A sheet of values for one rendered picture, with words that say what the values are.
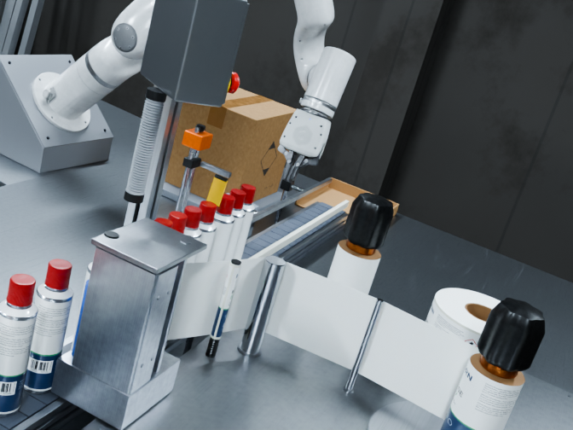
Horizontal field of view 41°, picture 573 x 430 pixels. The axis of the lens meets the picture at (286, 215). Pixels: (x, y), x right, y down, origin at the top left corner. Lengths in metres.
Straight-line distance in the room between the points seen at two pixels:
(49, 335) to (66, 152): 1.12
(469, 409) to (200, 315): 0.47
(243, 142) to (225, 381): 0.92
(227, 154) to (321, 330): 0.86
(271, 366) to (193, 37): 0.59
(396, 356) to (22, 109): 1.27
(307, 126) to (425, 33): 2.24
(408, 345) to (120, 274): 0.53
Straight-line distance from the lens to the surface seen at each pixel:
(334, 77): 1.82
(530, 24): 4.02
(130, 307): 1.07
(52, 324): 1.14
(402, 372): 1.35
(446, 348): 1.31
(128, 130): 2.72
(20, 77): 2.23
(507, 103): 4.04
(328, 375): 1.43
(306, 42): 1.89
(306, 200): 2.45
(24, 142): 2.18
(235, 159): 2.10
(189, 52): 1.29
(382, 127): 4.08
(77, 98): 2.17
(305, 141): 1.81
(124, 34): 1.97
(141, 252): 1.06
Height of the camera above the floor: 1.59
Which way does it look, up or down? 19 degrees down
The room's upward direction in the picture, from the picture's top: 16 degrees clockwise
